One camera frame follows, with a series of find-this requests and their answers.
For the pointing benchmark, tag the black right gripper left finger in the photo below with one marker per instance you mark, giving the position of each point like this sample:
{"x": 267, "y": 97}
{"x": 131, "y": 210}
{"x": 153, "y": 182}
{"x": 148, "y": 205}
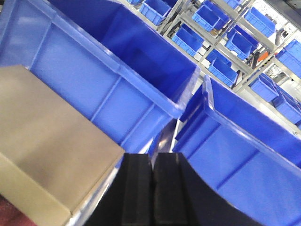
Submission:
{"x": 128, "y": 201}

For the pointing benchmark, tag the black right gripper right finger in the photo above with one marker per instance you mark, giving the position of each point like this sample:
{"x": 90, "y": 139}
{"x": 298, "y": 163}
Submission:
{"x": 183, "y": 198}

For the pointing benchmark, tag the brown cardboard box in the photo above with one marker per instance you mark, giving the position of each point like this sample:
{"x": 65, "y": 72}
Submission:
{"x": 52, "y": 159}

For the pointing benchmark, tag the large blue plastic bin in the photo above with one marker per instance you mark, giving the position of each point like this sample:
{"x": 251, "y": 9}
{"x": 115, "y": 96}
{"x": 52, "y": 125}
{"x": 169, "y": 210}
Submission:
{"x": 103, "y": 60}

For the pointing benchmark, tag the grey metal shelving rack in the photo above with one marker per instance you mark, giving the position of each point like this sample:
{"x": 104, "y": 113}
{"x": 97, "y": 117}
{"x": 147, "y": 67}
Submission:
{"x": 231, "y": 43}

